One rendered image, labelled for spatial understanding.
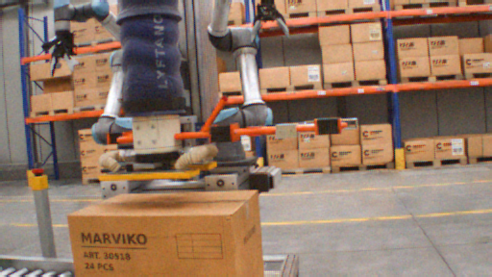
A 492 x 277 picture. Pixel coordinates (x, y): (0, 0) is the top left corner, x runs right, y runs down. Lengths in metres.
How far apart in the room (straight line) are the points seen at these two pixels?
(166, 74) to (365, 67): 7.26
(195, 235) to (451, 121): 9.09
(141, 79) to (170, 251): 0.57
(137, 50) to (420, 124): 8.88
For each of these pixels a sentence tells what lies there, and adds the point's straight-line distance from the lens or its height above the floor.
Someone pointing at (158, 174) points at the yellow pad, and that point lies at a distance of 1.45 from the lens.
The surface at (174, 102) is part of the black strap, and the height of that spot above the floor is 1.30.
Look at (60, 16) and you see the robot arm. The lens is 2.11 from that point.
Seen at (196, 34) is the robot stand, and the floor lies 1.65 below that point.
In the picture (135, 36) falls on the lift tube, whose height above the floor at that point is 1.53.
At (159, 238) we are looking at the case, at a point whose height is 0.87.
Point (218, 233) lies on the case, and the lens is 1.37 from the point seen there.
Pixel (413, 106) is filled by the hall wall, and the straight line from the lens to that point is 10.00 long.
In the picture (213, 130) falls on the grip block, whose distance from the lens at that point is 1.46.
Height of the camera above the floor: 1.23
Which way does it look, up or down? 3 degrees down
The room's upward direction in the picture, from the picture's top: 4 degrees counter-clockwise
